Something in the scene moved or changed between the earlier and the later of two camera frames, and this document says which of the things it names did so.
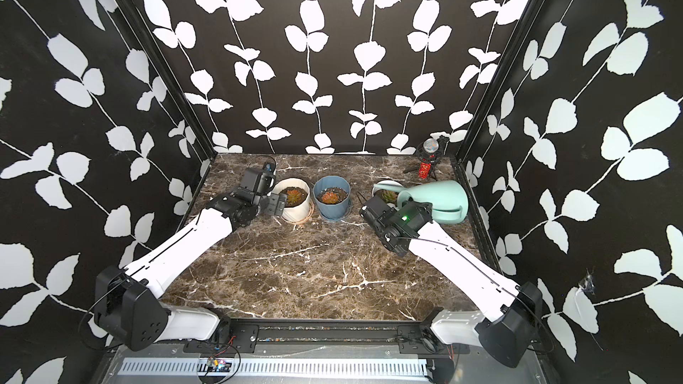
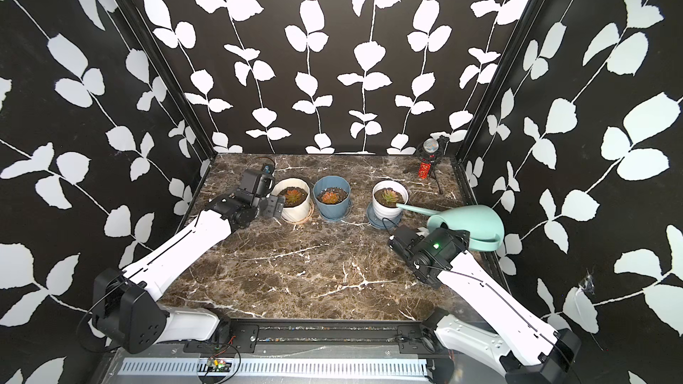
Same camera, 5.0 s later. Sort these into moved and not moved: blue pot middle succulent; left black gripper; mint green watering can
Moved: mint green watering can
Not moved: left black gripper; blue pot middle succulent
